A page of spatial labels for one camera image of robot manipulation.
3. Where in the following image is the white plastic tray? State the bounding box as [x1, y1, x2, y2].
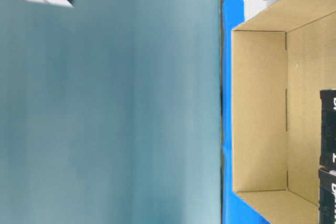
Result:
[243, 0, 289, 23]

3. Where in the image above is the brown open cardboard box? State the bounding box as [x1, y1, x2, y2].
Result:
[232, 0, 335, 223]

